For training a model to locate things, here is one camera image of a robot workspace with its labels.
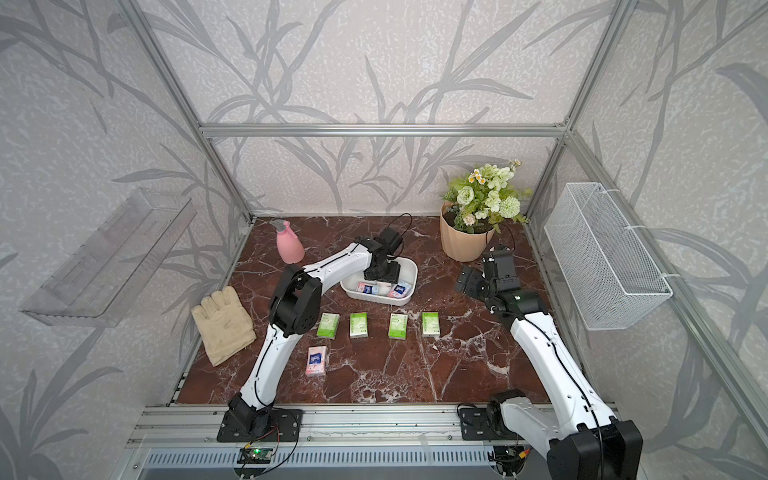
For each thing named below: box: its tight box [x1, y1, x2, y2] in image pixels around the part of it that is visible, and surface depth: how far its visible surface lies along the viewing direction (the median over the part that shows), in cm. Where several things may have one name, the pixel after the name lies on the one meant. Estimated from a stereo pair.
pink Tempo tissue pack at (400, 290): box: [387, 281, 412, 298], surface depth 98 cm
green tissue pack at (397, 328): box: [388, 313, 408, 340], surface depth 90 cm
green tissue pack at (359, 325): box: [349, 312, 369, 338], surface depth 91 cm
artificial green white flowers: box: [440, 159, 531, 234], surface depth 88 cm
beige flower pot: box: [440, 200, 495, 263], surface depth 98 cm
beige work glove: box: [191, 286, 257, 367], surface depth 93 cm
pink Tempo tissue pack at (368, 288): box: [357, 282, 380, 295], surface depth 98 cm
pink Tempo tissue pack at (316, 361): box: [305, 346, 328, 377], surface depth 84 cm
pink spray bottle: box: [269, 219, 305, 264], surface depth 102 cm
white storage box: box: [340, 256, 419, 306], surface depth 98 cm
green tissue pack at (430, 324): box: [422, 312, 440, 336], surface depth 91 cm
